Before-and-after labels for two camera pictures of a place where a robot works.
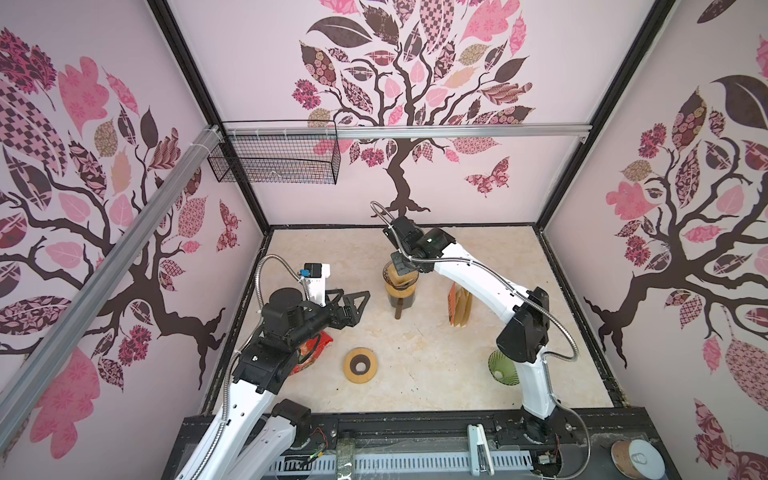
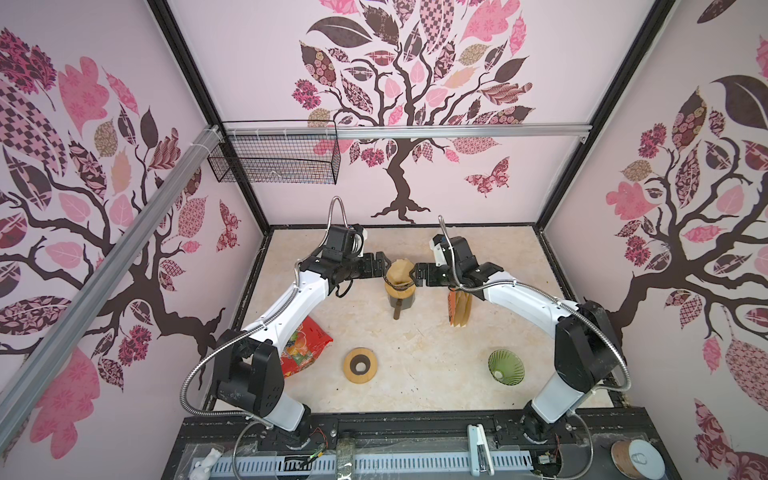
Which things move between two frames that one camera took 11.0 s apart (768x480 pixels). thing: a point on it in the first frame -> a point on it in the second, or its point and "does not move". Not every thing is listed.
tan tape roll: (360, 365) does not move
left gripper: (351, 317) -> (380, 269)
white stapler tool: (480, 459) does not move
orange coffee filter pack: (460, 303) does not move
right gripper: (399, 268) -> (420, 267)
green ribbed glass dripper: (503, 368) does not move
